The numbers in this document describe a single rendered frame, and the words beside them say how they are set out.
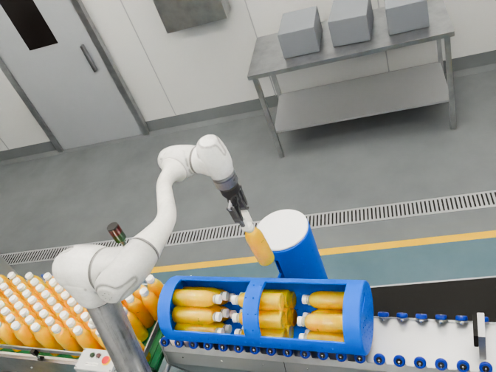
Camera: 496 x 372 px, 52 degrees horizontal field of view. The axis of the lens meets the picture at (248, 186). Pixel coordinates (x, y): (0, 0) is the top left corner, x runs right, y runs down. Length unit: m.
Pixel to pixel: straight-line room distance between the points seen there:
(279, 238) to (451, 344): 0.91
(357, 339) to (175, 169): 0.91
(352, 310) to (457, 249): 1.83
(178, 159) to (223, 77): 3.60
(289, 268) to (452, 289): 1.12
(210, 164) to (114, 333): 0.63
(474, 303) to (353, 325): 1.40
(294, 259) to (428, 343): 0.75
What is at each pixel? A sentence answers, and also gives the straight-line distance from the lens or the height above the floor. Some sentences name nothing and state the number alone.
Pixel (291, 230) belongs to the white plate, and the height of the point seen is 1.04.
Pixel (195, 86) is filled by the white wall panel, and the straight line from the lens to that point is 5.52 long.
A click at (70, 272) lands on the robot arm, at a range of 1.57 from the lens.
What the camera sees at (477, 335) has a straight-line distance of 2.07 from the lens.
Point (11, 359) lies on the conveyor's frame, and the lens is 3.13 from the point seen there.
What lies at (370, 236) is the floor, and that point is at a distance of 3.85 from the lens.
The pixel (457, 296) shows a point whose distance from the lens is 3.30.
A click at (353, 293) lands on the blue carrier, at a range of 2.00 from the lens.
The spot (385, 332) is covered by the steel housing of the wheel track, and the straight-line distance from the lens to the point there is 2.26.
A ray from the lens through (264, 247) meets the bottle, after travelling 2.10.
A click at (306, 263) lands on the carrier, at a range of 2.62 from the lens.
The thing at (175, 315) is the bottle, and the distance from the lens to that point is 2.32.
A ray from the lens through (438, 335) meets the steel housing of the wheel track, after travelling 2.24.
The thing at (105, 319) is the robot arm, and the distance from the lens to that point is 1.66.
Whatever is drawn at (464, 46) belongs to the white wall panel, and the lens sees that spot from 5.29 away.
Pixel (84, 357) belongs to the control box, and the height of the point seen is 1.10.
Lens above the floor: 2.83
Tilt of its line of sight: 38 degrees down
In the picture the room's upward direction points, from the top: 23 degrees counter-clockwise
